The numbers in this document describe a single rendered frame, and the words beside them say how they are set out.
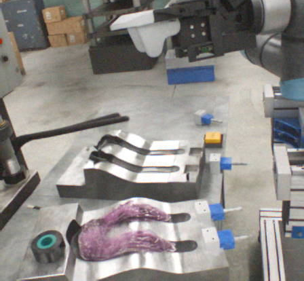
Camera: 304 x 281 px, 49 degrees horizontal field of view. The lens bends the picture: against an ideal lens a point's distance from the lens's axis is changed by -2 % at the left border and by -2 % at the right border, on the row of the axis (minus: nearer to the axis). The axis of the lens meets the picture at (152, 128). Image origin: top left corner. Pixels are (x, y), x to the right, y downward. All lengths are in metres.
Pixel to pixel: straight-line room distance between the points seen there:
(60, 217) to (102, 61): 4.36
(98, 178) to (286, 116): 0.75
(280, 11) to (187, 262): 0.61
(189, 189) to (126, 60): 4.17
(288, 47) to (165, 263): 0.56
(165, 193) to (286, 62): 0.66
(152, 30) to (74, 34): 7.32
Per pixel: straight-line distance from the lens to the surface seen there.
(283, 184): 0.94
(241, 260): 2.01
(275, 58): 0.62
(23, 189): 1.46
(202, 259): 0.89
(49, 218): 1.03
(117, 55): 5.16
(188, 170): 1.16
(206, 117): 1.55
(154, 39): 0.45
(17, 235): 1.20
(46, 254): 0.88
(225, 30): 0.51
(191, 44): 0.48
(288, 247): 1.81
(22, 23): 8.09
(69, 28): 7.79
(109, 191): 1.17
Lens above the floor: 1.53
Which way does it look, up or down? 27 degrees down
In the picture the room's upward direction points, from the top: 9 degrees counter-clockwise
